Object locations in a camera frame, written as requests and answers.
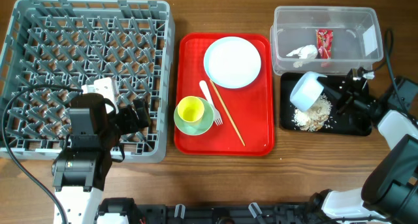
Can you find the light blue bowl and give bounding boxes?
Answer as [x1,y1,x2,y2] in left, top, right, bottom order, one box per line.
[290,71,327,112]

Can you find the rice food leftovers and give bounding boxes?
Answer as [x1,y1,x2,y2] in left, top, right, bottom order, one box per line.
[292,94,332,131]

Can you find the white tissue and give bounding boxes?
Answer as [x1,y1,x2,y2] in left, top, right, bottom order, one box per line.
[286,44,318,59]

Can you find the yellow plastic cup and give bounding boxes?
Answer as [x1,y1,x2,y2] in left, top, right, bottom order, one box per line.
[177,96,204,123]

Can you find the red snack wrapper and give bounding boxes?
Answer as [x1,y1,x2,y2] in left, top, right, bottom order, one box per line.
[316,29,334,59]

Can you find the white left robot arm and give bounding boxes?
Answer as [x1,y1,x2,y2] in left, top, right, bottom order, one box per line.
[52,93,151,223]

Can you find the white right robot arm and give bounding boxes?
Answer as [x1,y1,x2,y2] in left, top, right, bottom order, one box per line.
[306,69,417,223]

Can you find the black food waste tray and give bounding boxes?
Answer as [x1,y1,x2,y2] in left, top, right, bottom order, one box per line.
[279,72,372,136]

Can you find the grey dishwasher rack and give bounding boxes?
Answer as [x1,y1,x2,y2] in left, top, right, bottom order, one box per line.
[1,0,175,163]

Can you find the clear plastic bin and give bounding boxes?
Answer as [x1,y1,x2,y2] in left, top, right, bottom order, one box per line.
[270,6,383,76]

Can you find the green saucer bowl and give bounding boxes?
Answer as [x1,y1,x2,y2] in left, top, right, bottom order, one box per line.
[174,97,214,136]

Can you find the red plastic tray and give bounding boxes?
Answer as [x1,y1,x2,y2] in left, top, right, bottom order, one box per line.
[174,33,275,156]

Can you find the white plastic fork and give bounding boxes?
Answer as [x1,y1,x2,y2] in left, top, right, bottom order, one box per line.
[199,80,223,126]

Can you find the wooden chopstick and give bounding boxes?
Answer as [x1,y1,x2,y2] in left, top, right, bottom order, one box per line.
[210,80,246,147]

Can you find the light blue plate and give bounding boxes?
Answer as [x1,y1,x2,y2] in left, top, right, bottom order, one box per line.
[203,37,261,89]

